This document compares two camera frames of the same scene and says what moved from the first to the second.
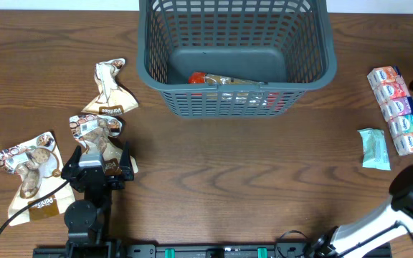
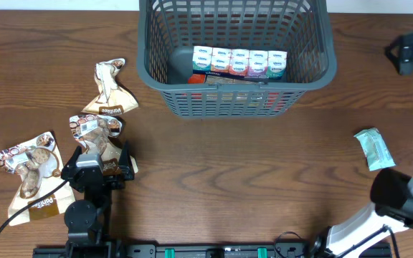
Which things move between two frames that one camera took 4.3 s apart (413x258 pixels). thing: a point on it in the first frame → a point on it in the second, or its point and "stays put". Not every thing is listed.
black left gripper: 117,181 stays put
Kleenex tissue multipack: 399,110 → 239,62
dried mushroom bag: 95,131 stays put
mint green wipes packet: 375,152 stays put
